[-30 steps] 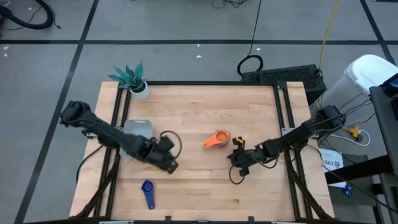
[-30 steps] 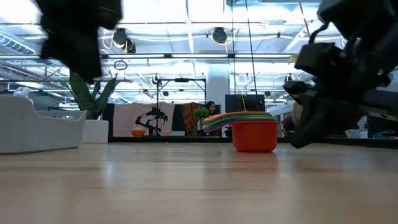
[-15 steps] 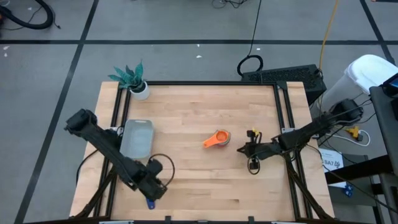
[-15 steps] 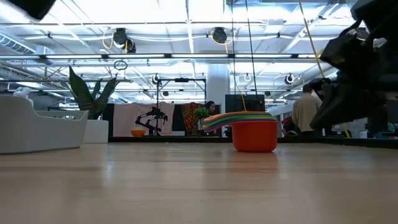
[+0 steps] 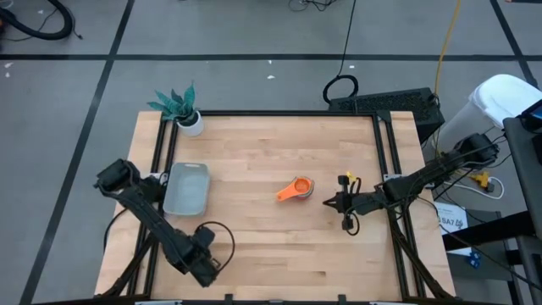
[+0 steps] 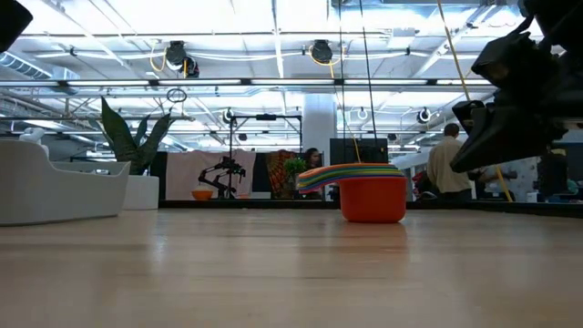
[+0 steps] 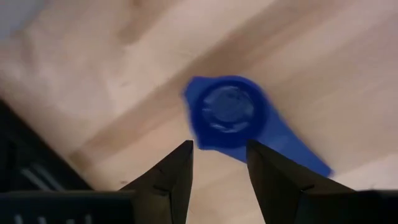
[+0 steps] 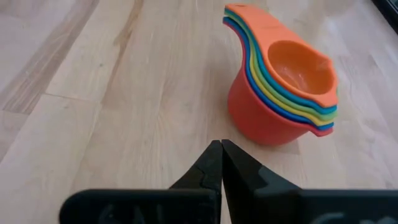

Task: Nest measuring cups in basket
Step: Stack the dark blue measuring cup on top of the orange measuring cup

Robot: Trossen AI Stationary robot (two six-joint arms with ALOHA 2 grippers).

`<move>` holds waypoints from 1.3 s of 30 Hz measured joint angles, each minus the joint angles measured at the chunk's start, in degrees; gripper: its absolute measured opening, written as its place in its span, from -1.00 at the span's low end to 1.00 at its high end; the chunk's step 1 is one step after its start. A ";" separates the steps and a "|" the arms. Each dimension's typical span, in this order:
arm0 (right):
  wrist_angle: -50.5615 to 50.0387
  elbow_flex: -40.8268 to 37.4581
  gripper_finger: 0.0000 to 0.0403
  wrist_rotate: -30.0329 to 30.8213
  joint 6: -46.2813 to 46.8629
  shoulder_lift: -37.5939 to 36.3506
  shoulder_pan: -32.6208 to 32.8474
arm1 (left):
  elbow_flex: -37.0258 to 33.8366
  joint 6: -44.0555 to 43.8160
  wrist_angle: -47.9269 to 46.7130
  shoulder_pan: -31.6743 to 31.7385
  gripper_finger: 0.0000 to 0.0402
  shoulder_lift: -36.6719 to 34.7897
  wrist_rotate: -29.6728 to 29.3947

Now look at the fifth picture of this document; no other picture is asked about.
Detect black aluminium table frame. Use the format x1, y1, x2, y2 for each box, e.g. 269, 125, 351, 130
95, 109, 457, 304

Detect white plastic lidded bin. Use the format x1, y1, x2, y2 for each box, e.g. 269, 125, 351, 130
431, 73, 542, 153

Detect green plant in white pot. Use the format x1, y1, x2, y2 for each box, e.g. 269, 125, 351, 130
147, 81, 205, 138

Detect white paper sign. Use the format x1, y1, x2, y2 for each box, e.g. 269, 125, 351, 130
433, 201, 469, 258

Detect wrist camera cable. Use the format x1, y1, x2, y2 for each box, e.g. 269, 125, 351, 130
343, 211, 362, 237
198, 220, 236, 272

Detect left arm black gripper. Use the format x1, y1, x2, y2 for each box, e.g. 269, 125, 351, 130
169, 238, 224, 290

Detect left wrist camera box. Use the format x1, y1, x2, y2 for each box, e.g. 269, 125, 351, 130
193, 225, 218, 252

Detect long black hanging cable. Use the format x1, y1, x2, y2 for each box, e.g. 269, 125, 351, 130
322, 0, 361, 105

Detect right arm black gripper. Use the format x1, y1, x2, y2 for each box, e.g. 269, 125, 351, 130
323, 174, 384, 233

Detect thick black hose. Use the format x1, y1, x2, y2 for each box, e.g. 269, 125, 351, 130
0, 0, 75, 42

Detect black perforated computer case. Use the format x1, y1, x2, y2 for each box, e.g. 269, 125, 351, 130
328, 86, 446, 144

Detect white power cable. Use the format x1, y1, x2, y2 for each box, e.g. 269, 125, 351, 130
443, 175, 506, 201

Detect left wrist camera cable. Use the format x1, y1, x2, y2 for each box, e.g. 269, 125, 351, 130
198, 220, 236, 272

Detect orange measuring cup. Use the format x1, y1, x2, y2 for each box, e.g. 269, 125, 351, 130
276, 176, 315, 203

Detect small blue object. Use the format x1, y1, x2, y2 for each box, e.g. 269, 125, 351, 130
467, 249, 483, 270

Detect black stand bar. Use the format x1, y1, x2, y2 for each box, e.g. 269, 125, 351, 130
441, 209, 539, 252

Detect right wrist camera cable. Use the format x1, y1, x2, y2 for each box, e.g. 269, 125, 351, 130
343, 211, 362, 237

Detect long yellow hanging cable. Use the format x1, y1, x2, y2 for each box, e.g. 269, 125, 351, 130
432, 0, 463, 156

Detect dark grey side desk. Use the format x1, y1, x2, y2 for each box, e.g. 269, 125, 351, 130
502, 116, 542, 305

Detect yellow power plug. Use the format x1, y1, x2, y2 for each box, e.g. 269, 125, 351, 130
455, 169, 493, 191

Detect tangled black cables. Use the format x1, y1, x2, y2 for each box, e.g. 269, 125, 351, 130
287, 0, 340, 13

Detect grey plastic basket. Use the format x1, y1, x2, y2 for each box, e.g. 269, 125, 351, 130
162, 162, 212, 218

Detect device with blue screen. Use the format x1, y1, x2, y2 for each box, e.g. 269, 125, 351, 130
519, 98, 542, 133

